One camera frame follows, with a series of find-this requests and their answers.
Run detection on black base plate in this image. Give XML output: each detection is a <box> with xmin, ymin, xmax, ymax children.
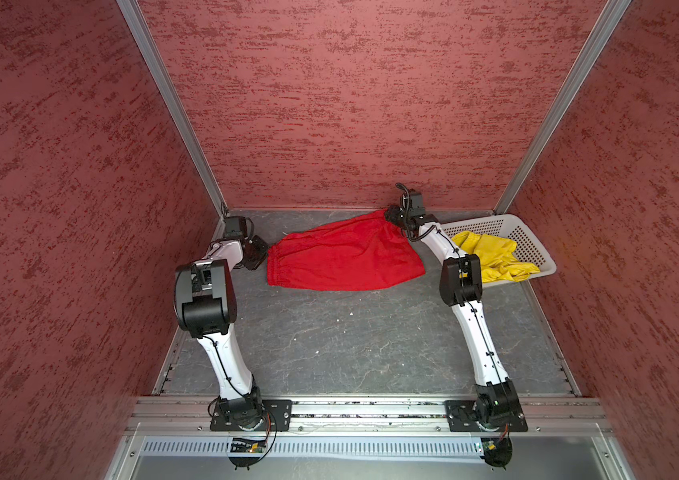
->
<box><xmin>445</xmin><ymin>398</ymin><xmax>529</xmax><ymax>434</ymax></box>
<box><xmin>210</xmin><ymin>398</ymin><xmax>294</xmax><ymax>433</ymax></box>

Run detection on yellow shorts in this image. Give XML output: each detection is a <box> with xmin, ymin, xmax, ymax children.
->
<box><xmin>451</xmin><ymin>231</ymin><xmax>541</xmax><ymax>284</ymax></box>

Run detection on white plastic laundry basket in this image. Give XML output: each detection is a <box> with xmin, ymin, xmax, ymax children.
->
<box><xmin>441</xmin><ymin>214</ymin><xmax>557</xmax><ymax>288</ymax></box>

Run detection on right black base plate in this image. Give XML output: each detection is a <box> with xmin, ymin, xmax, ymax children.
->
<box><xmin>445</xmin><ymin>398</ymin><xmax>529</xmax><ymax>434</ymax></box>

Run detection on left small circuit board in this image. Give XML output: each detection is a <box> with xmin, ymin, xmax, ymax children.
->
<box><xmin>230</xmin><ymin>438</ymin><xmax>269</xmax><ymax>455</ymax></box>

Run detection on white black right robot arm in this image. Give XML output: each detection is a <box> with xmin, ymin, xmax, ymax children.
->
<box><xmin>385</xmin><ymin>206</ymin><xmax>527</xmax><ymax>432</ymax></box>

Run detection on red shorts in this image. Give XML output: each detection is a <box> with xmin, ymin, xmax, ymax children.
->
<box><xmin>267</xmin><ymin>210</ymin><xmax>425</xmax><ymax>292</ymax></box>

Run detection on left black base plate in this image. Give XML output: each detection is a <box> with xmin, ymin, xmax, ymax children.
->
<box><xmin>210</xmin><ymin>398</ymin><xmax>294</xmax><ymax>433</ymax></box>

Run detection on aluminium front rail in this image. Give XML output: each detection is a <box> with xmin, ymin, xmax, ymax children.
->
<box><xmin>126</xmin><ymin>395</ymin><xmax>615</xmax><ymax>437</ymax></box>

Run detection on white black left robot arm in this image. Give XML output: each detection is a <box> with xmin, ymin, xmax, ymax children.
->
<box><xmin>174</xmin><ymin>237</ymin><xmax>268</xmax><ymax>431</ymax></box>

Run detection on white slotted cable duct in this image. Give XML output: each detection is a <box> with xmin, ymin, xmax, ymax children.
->
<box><xmin>140</xmin><ymin>436</ymin><xmax>483</xmax><ymax>462</ymax></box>

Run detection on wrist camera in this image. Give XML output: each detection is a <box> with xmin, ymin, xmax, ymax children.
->
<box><xmin>401</xmin><ymin>190</ymin><xmax>427</xmax><ymax>218</ymax></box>
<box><xmin>223</xmin><ymin>216</ymin><xmax>254</xmax><ymax>241</ymax></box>

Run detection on right corner aluminium post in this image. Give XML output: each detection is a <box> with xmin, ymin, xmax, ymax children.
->
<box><xmin>493</xmin><ymin>0</ymin><xmax>631</xmax><ymax>214</ymax></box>

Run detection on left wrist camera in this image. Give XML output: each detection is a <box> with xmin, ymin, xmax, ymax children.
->
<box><xmin>223</xmin><ymin>216</ymin><xmax>254</xmax><ymax>241</ymax></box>

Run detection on left corner aluminium post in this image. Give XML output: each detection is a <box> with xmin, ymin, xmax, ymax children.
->
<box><xmin>117</xmin><ymin>0</ymin><xmax>229</xmax><ymax>217</ymax></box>

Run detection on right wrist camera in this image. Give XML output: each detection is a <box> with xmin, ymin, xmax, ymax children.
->
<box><xmin>401</xmin><ymin>190</ymin><xmax>427</xmax><ymax>218</ymax></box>

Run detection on corner aluminium post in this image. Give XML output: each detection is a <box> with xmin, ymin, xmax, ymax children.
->
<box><xmin>117</xmin><ymin>0</ymin><xmax>229</xmax><ymax>217</ymax></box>
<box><xmin>493</xmin><ymin>0</ymin><xmax>631</xmax><ymax>214</ymax></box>

